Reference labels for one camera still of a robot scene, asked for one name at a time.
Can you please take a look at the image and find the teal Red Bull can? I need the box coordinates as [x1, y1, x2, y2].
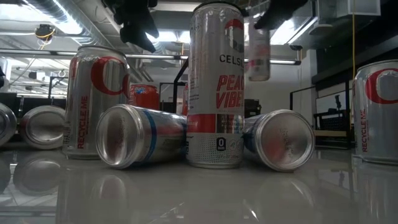
[242, 108, 316, 172]

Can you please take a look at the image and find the black yellow cable reel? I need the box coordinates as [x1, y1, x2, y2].
[34, 24, 57, 43]

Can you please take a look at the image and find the wooden shelf black metal frame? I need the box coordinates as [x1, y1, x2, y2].
[172, 57, 354, 150]

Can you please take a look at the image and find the black mesh cart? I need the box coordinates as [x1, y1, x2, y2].
[313, 95, 351, 133]

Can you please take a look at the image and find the long fluorescent light bar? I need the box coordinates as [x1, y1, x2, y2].
[0, 48, 302, 66]

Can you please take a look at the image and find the black crate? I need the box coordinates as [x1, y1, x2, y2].
[244, 98, 262, 127]

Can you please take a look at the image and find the silver Diet Coke can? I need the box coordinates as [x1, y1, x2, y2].
[352, 59, 398, 166]
[62, 45, 131, 160]

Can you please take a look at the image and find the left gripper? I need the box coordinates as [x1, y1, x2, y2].
[104, 0, 160, 53]

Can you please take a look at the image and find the grey rectangular air duct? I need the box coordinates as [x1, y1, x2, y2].
[251, 1, 320, 47]

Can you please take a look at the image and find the dark red soda can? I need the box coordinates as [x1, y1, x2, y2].
[0, 102, 18, 147]

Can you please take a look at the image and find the white ventilation unit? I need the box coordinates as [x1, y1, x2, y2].
[337, 0, 382, 17]

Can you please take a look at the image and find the silver blue Red Bull can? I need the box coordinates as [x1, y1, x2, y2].
[95, 104, 189, 170]

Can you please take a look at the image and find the black rectangular frame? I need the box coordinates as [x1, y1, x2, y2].
[159, 82, 177, 113]

